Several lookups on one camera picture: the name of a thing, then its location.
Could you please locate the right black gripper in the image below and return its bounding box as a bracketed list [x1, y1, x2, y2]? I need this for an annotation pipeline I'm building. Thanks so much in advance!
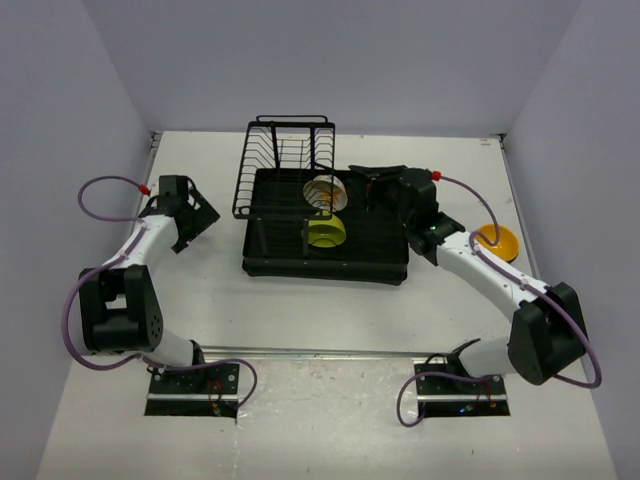
[349, 166, 415, 229]

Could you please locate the yellow floral white bowl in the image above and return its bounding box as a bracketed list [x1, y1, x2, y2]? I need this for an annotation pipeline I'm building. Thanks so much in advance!
[302, 175, 348, 212]

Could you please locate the lime green bowl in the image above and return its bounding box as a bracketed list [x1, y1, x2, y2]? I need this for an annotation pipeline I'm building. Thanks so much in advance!
[308, 210, 347, 248]

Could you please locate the orange bowl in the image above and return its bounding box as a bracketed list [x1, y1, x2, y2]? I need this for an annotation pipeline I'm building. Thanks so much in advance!
[476, 224, 520, 263]

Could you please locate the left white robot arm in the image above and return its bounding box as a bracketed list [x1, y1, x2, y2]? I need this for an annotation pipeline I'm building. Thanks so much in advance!
[61, 175, 220, 393]

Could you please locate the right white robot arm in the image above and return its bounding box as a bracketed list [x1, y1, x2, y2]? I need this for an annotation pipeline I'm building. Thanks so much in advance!
[349, 165, 602, 393]

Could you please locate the black plastic drain tray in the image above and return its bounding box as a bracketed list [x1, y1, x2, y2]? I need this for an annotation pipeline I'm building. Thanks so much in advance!
[233, 168, 409, 285]

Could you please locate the black wire dish rack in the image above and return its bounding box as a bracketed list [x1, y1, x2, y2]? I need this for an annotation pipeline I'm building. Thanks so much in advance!
[232, 114, 335, 261]

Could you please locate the metal table rail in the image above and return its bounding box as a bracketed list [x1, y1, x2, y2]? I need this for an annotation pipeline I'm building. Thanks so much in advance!
[201, 345, 433, 360]

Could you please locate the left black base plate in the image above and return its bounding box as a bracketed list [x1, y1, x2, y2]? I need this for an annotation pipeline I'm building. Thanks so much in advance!
[144, 363, 240, 419]

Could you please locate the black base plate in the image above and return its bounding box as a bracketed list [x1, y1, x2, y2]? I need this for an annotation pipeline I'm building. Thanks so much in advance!
[415, 376, 511, 419]
[144, 363, 240, 419]

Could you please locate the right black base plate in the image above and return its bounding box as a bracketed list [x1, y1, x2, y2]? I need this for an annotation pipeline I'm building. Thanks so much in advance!
[415, 376, 511, 419]

